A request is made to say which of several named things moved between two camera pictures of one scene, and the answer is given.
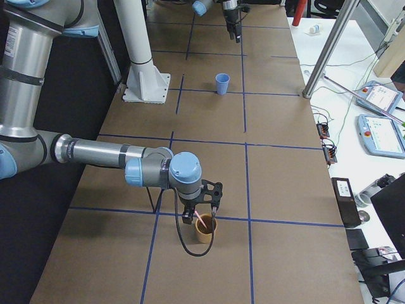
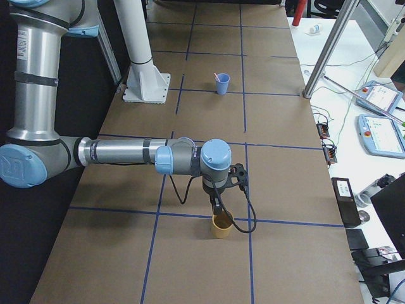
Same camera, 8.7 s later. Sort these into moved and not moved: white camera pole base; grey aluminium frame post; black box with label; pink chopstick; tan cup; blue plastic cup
Moved: tan cup; pink chopstick
Not moved: black box with label; white camera pole base; blue plastic cup; grey aluminium frame post
